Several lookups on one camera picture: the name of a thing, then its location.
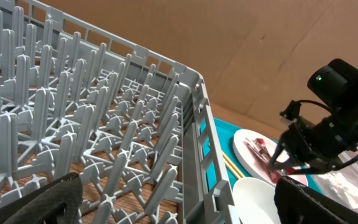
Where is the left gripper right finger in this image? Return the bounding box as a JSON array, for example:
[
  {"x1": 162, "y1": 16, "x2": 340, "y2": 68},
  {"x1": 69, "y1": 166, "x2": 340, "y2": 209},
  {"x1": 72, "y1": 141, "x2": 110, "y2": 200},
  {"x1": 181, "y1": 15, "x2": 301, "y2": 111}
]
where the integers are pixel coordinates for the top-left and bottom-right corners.
[{"x1": 274, "y1": 176, "x2": 358, "y2": 224}]

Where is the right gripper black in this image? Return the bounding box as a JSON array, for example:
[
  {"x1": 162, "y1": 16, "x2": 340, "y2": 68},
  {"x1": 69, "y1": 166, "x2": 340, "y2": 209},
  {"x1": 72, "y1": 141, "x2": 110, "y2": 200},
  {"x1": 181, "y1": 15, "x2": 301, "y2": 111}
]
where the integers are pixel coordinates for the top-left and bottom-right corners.
[{"x1": 268, "y1": 119, "x2": 357, "y2": 175}]

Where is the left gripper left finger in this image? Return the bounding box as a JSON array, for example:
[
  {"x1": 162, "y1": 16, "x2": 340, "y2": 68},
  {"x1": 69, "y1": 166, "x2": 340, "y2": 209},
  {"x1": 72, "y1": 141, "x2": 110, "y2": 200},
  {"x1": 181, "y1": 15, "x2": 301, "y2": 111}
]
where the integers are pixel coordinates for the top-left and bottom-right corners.
[{"x1": 0, "y1": 172, "x2": 83, "y2": 224}]

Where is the red snack wrapper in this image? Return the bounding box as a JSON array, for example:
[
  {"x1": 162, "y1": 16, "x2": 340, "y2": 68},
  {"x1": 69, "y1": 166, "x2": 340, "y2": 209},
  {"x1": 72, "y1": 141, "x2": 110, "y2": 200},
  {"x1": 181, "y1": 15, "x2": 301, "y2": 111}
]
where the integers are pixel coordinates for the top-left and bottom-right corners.
[{"x1": 244, "y1": 138, "x2": 295, "y2": 184}]

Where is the white cup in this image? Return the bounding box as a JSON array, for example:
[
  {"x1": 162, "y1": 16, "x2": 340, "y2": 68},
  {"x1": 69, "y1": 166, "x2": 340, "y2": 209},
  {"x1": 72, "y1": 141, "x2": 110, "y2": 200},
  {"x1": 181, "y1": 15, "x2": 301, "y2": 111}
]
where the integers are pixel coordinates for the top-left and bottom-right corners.
[{"x1": 232, "y1": 177, "x2": 281, "y2": 224}]

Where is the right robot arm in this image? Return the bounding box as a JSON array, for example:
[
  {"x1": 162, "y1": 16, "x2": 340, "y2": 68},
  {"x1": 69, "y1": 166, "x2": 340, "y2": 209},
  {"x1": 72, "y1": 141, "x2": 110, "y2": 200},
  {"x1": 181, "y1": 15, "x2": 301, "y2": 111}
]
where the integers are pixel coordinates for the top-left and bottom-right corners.
[{"x1": 268, "y1": 58, "x2": 358, "y2": 175}]

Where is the grey plastic dishwasher rack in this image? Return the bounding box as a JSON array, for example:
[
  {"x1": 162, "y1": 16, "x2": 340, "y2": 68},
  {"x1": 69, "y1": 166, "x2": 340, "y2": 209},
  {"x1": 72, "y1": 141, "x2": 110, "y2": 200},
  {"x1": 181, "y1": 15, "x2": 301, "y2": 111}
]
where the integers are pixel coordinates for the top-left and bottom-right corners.
[{"x1": 0, "y1": 1, "x2": 240, "y2": 223}]

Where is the large pink plate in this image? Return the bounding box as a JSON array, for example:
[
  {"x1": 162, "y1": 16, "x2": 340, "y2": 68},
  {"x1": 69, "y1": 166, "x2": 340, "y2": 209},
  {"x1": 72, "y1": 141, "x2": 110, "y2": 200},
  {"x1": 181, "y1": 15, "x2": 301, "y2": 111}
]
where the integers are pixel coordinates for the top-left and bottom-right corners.
[{"x1": 232, "y1": 128, "x2": 309, "y2": 187}]

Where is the clear plastic bin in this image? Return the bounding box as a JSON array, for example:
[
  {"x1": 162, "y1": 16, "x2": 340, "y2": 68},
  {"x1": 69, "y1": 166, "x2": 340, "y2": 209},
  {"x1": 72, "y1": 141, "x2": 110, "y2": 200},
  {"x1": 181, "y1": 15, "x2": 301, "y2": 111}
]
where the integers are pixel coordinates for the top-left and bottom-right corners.
[{"x1": 312, "y1": 162, "x2": 358, "y2": 213}]

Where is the wooden chopstick upper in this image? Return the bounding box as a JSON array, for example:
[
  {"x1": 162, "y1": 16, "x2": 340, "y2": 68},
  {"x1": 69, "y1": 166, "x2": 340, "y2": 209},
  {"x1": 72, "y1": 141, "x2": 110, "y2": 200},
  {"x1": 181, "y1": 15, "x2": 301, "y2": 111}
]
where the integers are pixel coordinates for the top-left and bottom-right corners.
[{"x1": 203, "y1": 139, "x2": 250, "y2": 184}]

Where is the wooden chopstick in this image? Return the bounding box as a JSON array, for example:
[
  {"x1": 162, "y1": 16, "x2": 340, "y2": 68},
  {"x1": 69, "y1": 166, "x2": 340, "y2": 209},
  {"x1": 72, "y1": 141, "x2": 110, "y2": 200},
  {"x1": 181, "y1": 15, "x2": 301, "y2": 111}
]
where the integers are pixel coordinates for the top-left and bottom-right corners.
[
  {"x1": 203, "y1": 139, "x2": 250, "y2": 184},
  {"x1": 224, "y1": 157, "x2": 243, "y2": 179}
]

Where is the wooden chopstick lower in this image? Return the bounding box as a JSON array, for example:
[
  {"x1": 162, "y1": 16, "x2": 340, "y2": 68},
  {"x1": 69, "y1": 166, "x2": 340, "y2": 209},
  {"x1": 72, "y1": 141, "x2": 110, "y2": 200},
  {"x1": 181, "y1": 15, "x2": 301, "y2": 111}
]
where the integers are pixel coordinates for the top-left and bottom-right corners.
[{"x1": 224, "y1": 157, "x2": 243, "y2": 179}]

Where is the teal plastic tray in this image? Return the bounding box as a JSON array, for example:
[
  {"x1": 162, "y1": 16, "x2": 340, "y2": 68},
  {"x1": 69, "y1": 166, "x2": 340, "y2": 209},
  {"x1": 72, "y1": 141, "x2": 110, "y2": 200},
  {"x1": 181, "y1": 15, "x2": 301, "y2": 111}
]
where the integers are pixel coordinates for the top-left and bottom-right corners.
[{"x1": 203, "y1": 118, "x2": 323, "y2": 193}]

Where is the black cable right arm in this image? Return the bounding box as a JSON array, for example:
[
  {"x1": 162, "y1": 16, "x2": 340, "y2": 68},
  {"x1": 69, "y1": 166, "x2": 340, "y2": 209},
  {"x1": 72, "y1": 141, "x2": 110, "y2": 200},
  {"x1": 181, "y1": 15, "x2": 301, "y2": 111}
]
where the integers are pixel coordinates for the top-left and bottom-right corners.
[{"x1": 293, "y1": 99, "x2": 358, "y2": 175}]

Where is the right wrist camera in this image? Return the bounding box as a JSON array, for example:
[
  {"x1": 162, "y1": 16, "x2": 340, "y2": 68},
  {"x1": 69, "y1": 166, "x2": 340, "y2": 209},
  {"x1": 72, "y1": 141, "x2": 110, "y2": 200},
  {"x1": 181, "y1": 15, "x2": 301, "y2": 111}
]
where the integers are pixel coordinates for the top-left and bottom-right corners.
[{"x1": 279, "y1": 100, "x2": 301, "y2": 121}]

